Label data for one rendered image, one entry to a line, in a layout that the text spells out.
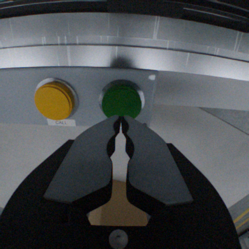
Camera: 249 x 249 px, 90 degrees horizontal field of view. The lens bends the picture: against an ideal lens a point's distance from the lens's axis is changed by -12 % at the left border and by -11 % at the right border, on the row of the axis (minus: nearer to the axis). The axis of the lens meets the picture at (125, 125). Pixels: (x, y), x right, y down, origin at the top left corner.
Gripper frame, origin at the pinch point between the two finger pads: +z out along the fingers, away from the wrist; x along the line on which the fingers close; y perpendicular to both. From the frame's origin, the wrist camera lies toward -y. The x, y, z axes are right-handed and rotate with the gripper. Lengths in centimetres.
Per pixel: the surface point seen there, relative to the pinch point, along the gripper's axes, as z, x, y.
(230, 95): 13.4, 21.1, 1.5
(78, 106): 3.4, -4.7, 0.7
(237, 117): 100, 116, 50
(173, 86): 13.4, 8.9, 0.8
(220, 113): 99, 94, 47
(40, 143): 13.5, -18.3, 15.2
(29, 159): 13.5, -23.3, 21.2
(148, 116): 3.4, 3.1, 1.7
